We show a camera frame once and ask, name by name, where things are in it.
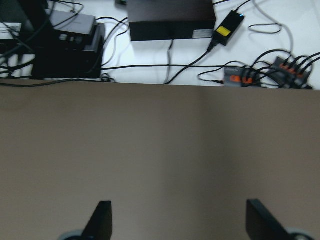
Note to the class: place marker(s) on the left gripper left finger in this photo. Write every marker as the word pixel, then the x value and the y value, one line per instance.
pixel 99 227

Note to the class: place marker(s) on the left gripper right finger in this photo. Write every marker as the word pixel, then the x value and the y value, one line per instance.
pixel 261 224

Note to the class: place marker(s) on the power strip with red switches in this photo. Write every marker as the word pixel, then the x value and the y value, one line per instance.
pixel 287 75

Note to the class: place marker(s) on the black monitor stand base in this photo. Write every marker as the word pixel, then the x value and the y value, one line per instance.
pixel 63 63

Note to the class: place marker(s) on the black power adapter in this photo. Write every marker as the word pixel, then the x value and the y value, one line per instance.
pixel 228 27

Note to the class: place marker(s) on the grey docking box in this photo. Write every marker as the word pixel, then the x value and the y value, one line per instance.
pixel 68 22

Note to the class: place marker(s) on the black equipment box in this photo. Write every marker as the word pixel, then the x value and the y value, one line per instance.
pixel 157 20

